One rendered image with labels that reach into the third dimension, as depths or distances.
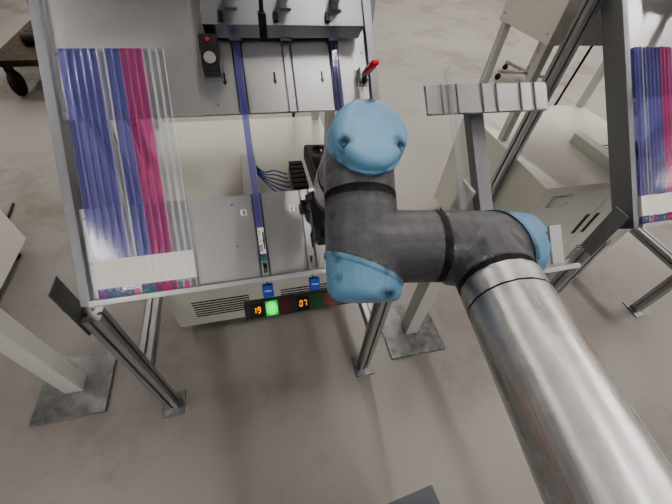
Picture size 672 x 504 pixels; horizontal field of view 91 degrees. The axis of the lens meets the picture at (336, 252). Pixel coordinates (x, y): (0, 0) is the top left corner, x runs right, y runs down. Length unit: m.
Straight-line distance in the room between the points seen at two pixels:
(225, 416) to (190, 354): 0.30
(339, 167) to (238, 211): 0.49
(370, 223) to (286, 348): 1.22
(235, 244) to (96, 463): 0.98
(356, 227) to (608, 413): 0.22
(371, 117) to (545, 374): 0.25
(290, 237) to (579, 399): 0.64
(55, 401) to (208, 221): 1.06
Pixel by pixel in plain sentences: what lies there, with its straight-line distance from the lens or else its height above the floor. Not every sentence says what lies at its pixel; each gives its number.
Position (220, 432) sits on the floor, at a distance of 1.42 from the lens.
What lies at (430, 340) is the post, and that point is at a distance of 1.59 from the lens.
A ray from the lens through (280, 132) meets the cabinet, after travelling 1.50.
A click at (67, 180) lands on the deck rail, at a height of 0.90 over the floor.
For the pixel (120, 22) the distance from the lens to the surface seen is 0.95.
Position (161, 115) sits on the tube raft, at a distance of 0.84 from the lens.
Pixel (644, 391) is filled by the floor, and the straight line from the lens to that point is 2.00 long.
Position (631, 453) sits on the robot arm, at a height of 1.14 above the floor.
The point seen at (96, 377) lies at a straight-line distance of 1.64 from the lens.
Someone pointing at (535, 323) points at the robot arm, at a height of 1.14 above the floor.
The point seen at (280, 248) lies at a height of 0.76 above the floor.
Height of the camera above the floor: 1.35
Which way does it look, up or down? 48 degrees down
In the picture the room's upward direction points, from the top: 6 degrees clockwise
